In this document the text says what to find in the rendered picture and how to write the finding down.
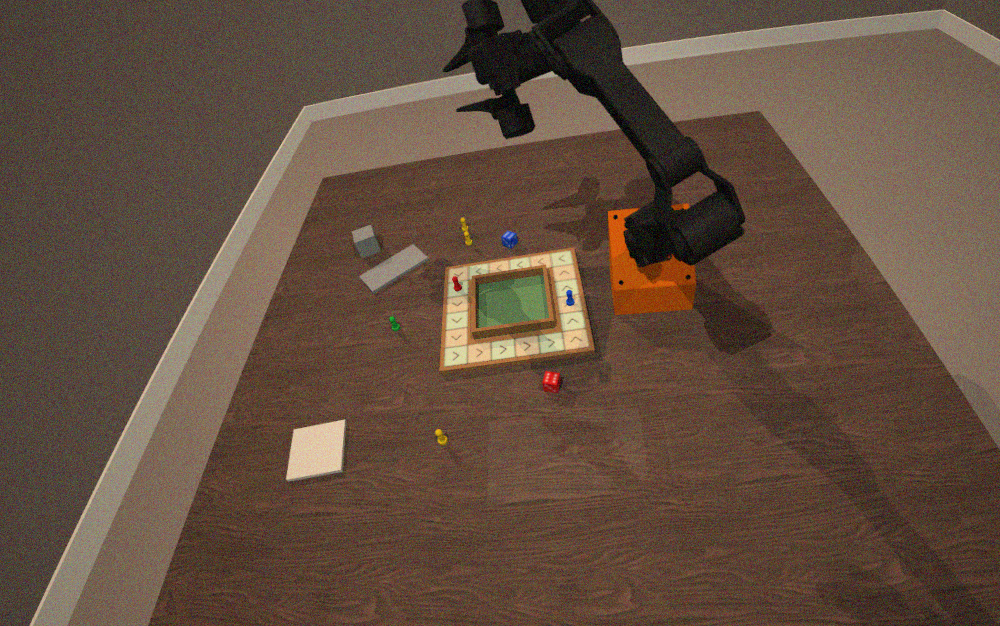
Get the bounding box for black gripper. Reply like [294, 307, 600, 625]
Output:
[443, 0, 552, 139]

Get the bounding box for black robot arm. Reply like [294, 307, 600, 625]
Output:
[467, 0, 745, 267]

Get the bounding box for red die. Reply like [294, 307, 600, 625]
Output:
[542, 371, 561, 393]

